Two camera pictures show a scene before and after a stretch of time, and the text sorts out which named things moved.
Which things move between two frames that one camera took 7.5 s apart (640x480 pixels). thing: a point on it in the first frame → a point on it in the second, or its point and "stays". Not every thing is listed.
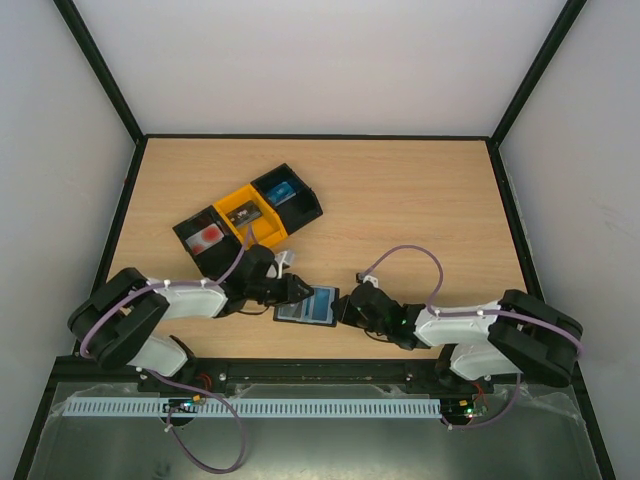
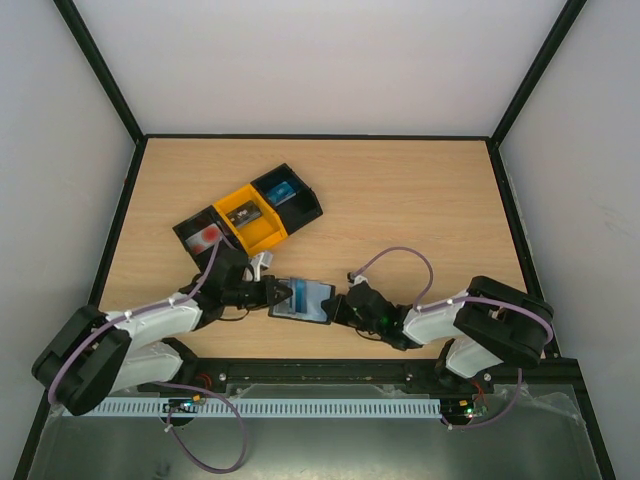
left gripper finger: x=296 y=298 → x=276 y=298
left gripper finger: x=299 y=289 → x=279 y=288
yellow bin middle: x=268 y=228 stays
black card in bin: x=244 y=213 stays
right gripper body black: x=353 y=310 stays
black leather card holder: x=313 y=309 stays
